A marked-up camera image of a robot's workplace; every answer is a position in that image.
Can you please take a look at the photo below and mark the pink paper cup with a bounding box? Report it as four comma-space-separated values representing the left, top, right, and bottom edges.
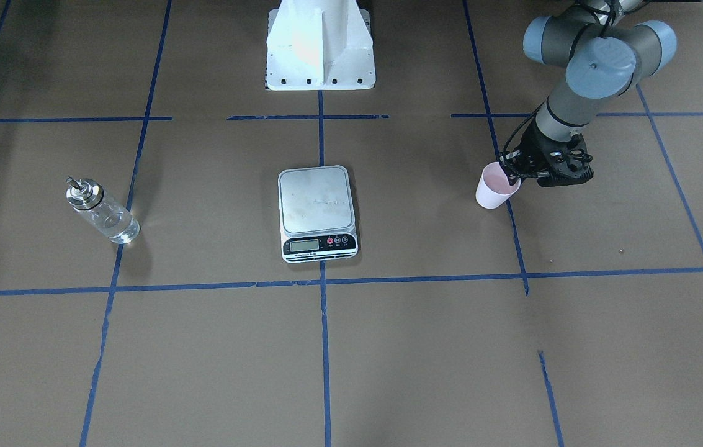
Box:
475, 161, 521, 209

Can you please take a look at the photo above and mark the clear glass sauce bottle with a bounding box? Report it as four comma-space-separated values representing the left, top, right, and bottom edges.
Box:
66, 176, 140, 245

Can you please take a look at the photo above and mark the grey digital kitchen scale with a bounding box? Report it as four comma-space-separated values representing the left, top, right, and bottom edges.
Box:
277, 165, 359, 264

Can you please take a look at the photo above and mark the white pillar with base plate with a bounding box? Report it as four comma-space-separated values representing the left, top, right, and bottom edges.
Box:
264, 1, 377, 91

